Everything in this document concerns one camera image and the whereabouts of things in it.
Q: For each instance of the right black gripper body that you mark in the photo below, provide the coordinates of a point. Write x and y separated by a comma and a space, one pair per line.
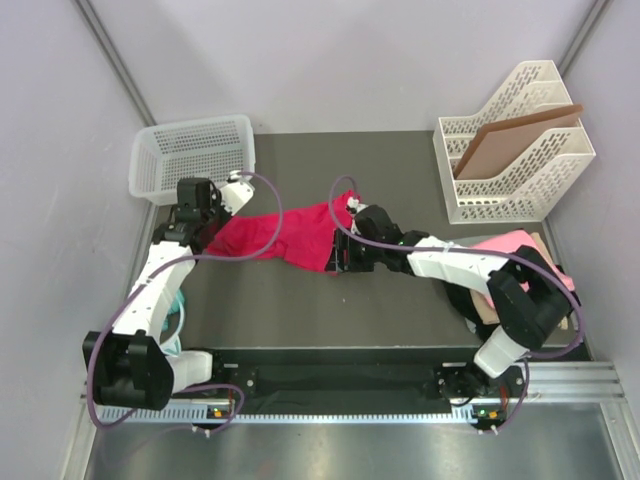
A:
358, 258

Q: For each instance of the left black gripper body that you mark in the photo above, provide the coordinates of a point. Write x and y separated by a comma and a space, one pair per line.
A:
216, 215

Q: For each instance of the red t shirt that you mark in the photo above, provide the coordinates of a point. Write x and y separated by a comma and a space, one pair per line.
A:
305, 239

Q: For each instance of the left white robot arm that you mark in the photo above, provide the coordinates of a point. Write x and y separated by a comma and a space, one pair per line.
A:
127, 366

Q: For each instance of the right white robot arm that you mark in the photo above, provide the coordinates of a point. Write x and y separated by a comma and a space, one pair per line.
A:
432, 258

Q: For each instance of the white perforated plastic basket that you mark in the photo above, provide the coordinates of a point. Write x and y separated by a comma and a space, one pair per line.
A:
209, 148

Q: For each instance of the black folded t shirt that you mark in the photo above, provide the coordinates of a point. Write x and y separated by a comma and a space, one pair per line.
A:
457, 300

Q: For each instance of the teal and white hanger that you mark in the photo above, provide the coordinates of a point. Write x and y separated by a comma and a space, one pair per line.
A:
170, 341

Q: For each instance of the beige folded t shirt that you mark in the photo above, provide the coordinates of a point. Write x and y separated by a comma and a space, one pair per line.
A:
487, 310

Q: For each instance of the pink folded t shirt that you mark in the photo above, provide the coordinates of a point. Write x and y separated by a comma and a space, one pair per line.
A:
505, 245

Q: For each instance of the brown cardboard sheet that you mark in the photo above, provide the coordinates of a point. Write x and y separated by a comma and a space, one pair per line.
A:
498, 144

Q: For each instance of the cream perforated file organizer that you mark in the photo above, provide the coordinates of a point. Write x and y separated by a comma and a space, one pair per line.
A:
526, 189

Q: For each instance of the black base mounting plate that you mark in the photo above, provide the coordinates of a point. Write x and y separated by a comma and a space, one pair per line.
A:
355, 381

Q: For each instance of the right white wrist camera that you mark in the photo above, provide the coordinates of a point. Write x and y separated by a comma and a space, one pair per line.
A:
354, 206

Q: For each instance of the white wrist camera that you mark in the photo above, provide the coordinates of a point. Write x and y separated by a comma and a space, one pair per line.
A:
354, 206
236, 192

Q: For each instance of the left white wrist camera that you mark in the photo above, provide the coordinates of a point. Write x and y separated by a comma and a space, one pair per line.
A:
236, 192

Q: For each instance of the aluminium frame rail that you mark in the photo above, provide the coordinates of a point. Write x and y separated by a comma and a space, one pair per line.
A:
561, 381

